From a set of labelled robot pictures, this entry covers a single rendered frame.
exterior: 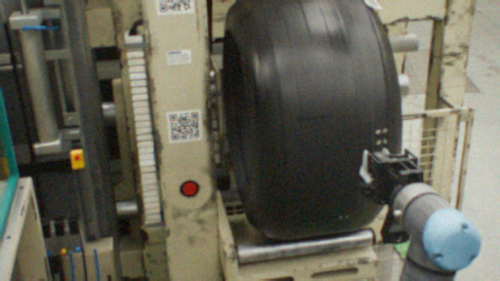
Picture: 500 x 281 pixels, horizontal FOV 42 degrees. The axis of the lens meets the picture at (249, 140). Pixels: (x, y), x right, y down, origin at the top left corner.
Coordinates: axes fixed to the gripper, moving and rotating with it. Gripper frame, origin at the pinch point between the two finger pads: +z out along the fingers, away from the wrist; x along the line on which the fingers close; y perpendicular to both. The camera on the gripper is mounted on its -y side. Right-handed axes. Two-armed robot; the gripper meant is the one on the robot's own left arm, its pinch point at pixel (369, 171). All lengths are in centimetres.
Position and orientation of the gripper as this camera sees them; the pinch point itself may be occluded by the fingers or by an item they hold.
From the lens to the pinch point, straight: 124.7
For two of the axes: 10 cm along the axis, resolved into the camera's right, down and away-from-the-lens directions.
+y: -0.6, -9.4, -3.3
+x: -9.8, 1.1, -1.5
